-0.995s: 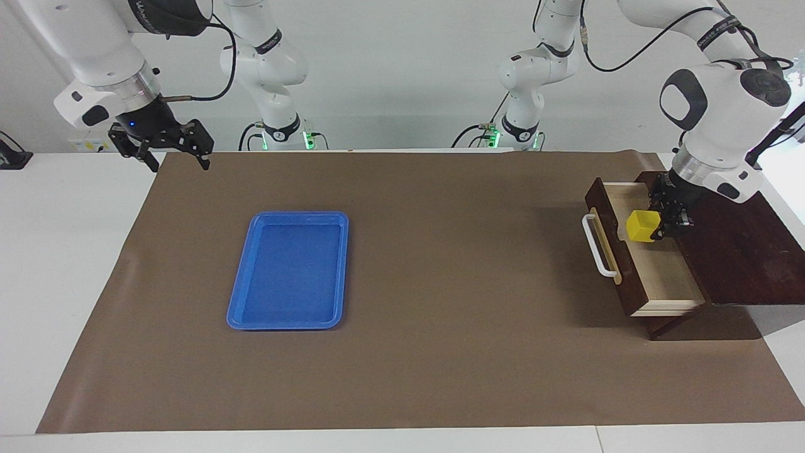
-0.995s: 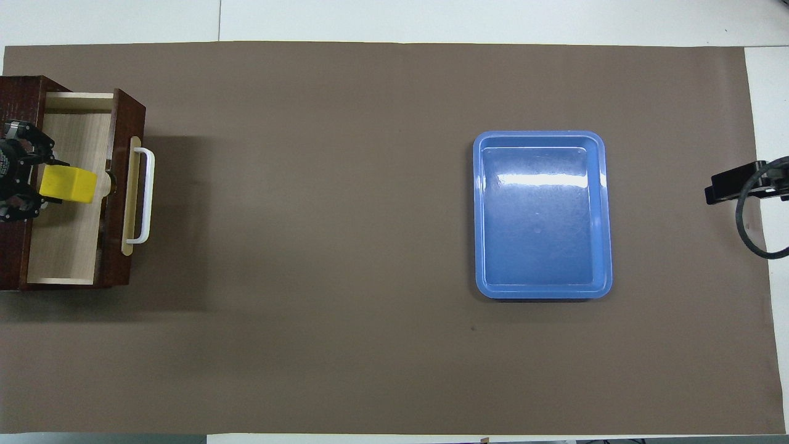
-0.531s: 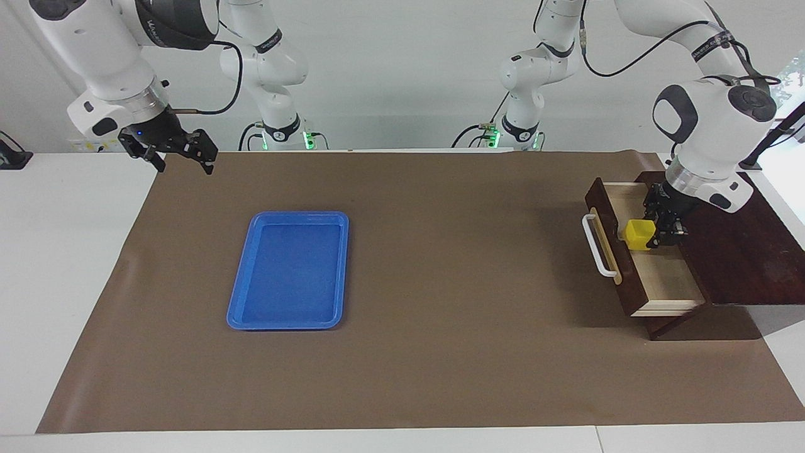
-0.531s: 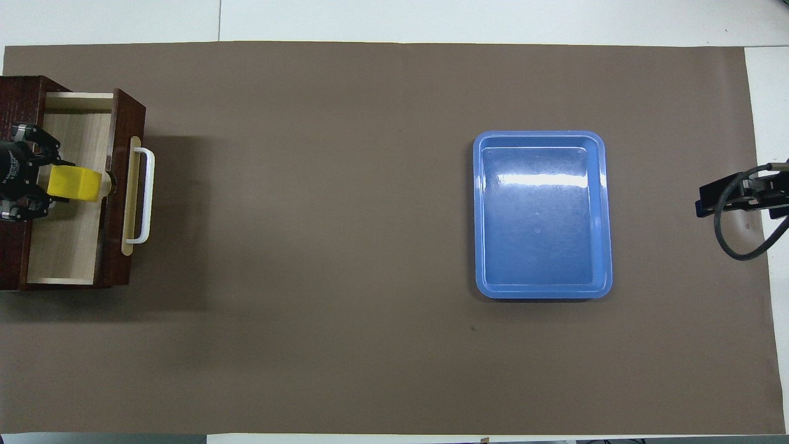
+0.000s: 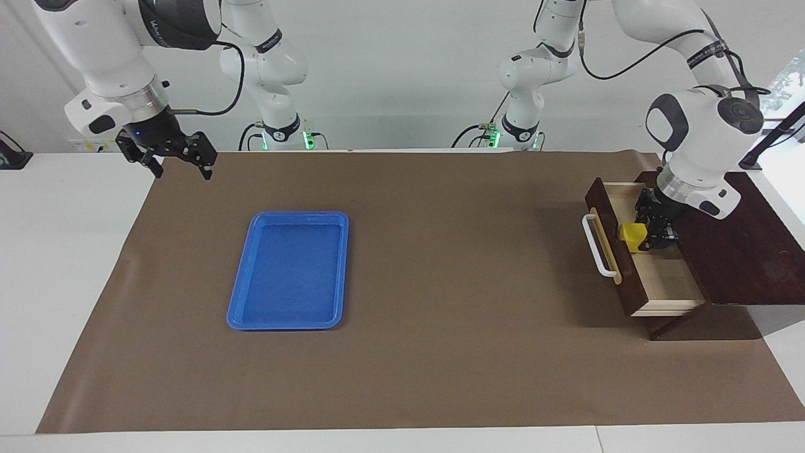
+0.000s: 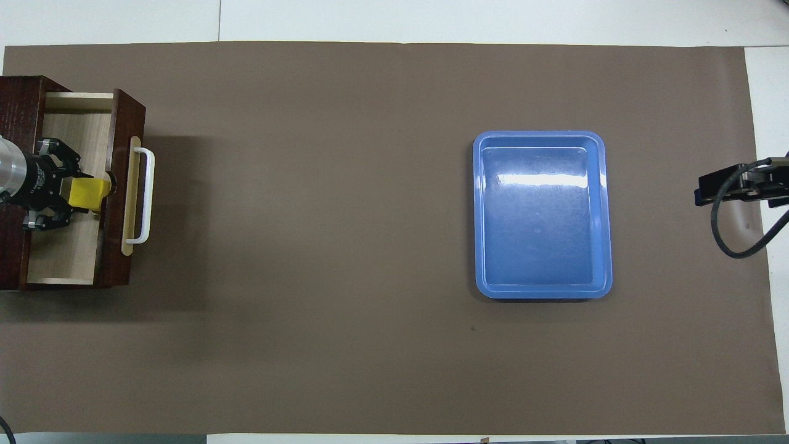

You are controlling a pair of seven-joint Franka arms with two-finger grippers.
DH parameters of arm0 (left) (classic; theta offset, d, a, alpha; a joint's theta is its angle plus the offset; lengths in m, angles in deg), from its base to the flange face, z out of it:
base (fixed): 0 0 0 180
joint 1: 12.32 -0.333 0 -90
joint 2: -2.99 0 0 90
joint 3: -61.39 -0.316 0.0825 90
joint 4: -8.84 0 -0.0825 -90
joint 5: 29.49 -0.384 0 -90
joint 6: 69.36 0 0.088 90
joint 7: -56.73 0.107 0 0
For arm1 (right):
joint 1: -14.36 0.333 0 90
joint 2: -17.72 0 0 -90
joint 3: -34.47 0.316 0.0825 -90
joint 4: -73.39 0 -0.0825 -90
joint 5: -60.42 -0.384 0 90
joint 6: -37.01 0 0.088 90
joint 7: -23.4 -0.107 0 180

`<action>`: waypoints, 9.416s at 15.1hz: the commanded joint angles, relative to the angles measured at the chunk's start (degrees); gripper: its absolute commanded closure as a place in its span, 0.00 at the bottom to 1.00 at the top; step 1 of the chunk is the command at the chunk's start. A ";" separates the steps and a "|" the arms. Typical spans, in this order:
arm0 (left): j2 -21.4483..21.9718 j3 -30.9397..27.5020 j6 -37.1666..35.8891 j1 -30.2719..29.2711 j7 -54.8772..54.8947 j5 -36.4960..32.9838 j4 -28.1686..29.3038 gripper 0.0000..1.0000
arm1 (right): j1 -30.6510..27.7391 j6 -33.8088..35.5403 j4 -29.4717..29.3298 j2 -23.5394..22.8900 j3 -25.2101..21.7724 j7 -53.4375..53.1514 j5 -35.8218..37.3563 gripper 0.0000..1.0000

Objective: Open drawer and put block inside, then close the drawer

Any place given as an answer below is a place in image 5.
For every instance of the white wall socket box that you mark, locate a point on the white wall socket box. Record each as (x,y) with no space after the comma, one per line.
(94,146)

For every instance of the dark wooden drawer cabinet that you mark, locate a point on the dark wooden drawer cabinet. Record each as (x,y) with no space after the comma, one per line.
(742,251)

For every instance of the black angled pole stand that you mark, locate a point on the black angled pole stand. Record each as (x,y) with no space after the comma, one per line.
(755,157)

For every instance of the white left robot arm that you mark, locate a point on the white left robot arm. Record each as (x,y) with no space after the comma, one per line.
(698,145)

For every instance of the bright window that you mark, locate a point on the bright window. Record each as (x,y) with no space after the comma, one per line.
(786,78)

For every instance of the yellow cube block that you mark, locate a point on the yellow cube block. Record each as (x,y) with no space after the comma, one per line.
(631,236)

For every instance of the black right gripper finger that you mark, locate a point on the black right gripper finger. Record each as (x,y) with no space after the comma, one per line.
(141,157)
(202,151)

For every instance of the dark wooden drawer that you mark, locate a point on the dark wooden drawer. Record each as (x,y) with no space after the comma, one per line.
(670,283)

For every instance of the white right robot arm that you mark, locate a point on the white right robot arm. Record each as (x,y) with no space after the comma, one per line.
(100,44)

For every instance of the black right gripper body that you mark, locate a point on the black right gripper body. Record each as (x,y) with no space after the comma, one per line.
(154,132)

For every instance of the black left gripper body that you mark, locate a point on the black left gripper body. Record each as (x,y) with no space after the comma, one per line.
(659,206)

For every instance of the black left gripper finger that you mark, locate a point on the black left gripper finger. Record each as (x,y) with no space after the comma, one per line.
(663,238)
(642,217)

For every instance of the blue plastic tray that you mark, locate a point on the blue plastic tray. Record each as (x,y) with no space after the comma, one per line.
(289,277)

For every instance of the brown paper table mat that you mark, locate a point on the brown paper table mat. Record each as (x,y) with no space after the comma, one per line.
(440,314)

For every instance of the black table clamp stand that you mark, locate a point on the black table clamp stand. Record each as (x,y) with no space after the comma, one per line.
(11,157)

